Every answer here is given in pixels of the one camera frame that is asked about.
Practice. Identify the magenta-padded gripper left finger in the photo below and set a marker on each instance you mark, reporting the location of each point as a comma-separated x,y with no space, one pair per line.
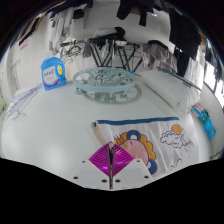
100,160

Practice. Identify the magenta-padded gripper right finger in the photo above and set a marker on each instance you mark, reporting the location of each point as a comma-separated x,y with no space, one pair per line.
121,160

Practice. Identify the white cartoon print towel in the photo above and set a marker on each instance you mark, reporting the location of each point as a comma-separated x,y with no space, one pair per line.
156,133

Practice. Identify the pale green round clip hanger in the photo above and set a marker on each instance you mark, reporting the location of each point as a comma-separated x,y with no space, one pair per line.
105,80

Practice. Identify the white pillow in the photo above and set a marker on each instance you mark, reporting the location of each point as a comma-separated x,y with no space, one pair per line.
171,90

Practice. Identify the pink cup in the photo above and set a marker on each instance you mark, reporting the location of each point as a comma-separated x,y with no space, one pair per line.
197,110

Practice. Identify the blue detergent bottle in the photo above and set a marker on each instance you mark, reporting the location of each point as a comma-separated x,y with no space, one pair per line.
52,75

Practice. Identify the thin green hoop hanger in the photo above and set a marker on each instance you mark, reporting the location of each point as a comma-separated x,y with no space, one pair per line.
180,79

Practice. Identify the folding clothes drying rack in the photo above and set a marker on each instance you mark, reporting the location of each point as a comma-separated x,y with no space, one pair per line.
111,53

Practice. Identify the grey garment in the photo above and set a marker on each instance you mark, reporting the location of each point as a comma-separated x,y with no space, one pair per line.
158,55

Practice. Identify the dark hanging clothes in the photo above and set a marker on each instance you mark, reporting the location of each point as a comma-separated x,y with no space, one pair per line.
185,33

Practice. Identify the black hanging garment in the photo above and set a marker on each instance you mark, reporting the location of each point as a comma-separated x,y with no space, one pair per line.
135,8

